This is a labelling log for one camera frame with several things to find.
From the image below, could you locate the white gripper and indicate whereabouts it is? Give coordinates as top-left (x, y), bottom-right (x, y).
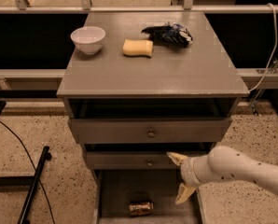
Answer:
top-left (167, 152), bottom-right (212, 204)

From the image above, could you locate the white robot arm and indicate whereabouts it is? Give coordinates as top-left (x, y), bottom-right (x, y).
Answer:
top-left (167, 146), bottom-right (278, 204)

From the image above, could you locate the grey top drawer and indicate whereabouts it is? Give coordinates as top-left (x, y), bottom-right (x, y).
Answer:
top-left (69, 118), bottom-right (231, 144)

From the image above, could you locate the grey open bottom drawer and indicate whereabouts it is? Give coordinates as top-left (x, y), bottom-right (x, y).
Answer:
top-left (92, 169), bottom-right (203, 224)

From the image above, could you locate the grey middle drawer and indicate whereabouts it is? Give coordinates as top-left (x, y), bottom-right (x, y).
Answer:
top-left (85, 151), bottom-right (177, 170)

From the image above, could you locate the grey wooden drawer cabinet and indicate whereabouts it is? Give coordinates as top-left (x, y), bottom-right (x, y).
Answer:
top-left (56, 10), bottom-right (250, 224)

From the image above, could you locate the yellow sponge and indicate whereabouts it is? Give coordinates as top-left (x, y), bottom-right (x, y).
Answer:
top-left (122, 39), bottom-right (153, 57)

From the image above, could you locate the black stand leg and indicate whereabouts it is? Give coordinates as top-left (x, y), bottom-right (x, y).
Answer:
top-left (17, 146), bottom-right (51, 224)

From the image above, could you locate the blue crumpled chip bag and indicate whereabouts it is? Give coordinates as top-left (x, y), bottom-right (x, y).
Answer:
top-left (142, 23), bottom-right (193, 47)

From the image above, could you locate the white bowl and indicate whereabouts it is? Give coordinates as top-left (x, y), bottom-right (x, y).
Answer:
top-left (70, 26), bottom-right (105, 55)

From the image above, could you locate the black cable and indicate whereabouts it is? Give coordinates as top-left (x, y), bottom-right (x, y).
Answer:
top-left (0, 118), bottom-right (57, 224)

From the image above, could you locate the white cable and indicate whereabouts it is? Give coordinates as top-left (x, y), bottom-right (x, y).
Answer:
top-left (248, 2), bottom-right (278, 93)

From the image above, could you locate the metal railing frame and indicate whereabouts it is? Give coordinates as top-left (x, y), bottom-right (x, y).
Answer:
top-left (0, 0), bottom-right (278, 91)

